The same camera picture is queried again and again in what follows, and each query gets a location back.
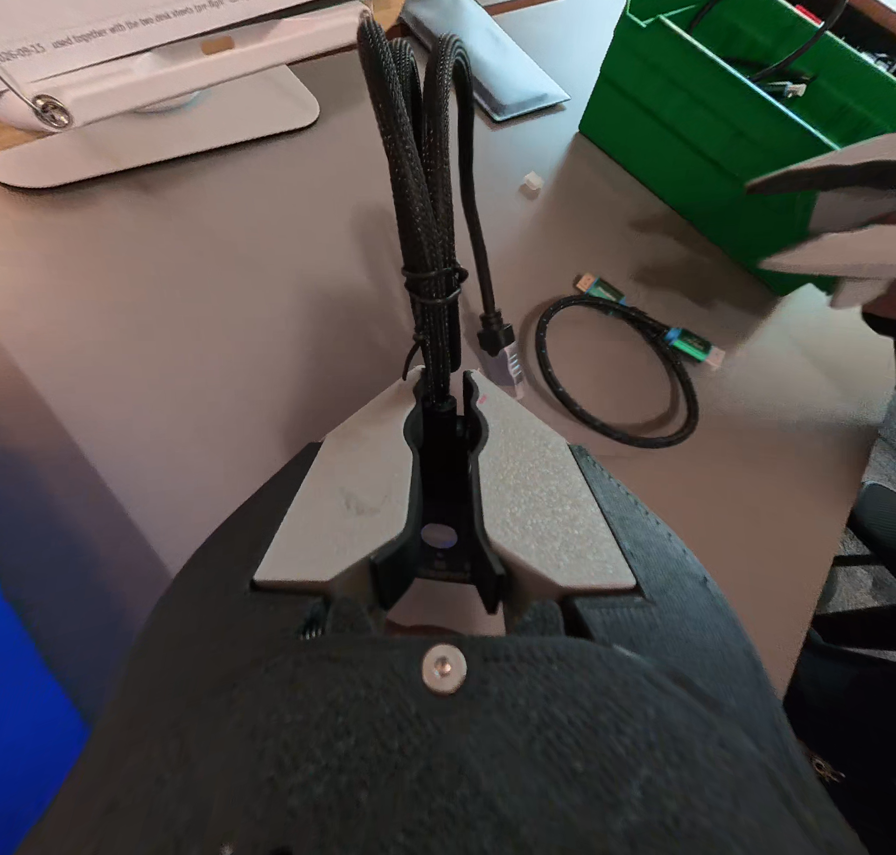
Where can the green plastic bin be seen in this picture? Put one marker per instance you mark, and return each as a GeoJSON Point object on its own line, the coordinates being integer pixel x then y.
{"type": "Point", "coordinates": [672, 120]}

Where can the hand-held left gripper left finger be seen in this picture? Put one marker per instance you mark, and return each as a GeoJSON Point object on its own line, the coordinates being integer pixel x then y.
{"type": "Point", "coordinates": [336, 505]}

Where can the blue plastic bin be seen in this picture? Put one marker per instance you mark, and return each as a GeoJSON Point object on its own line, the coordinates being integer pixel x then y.
{"type": "Point", "coordinates": [35, 729]}

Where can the silver foil pouch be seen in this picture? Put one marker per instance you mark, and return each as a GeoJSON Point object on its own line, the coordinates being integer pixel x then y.
{"type": "Point", "coordinates": [490, 57]}

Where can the black mesh office chair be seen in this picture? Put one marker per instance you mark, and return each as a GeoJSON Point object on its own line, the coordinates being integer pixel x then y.
{"type": "Point", "coordinates": [875, 519]}

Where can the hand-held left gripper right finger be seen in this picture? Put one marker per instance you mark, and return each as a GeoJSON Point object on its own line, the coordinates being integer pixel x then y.
{"type": "Point", "coordinates": [553, 512]}

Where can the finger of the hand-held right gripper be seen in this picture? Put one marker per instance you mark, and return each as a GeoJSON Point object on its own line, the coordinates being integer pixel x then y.
{"type": "Point", "coordinates": [854, 176]}
{"type": "Point", "coordinates": [861, 260]}

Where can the small white plug cap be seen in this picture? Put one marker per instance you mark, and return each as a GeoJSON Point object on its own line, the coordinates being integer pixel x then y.
{"type": "Point", "coordinates": [532, 183]}

